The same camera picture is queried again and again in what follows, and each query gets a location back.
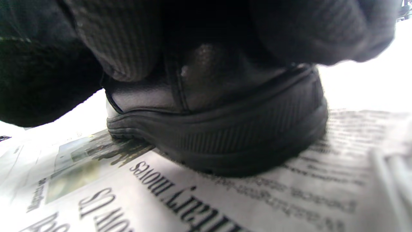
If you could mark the person's right hand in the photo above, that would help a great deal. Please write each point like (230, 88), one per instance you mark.
(122, 38)

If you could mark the black leather shoe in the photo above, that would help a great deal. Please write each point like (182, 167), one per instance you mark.
(225, 129)

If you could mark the printed newspaper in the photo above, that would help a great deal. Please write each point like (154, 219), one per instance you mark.
(289, 199)

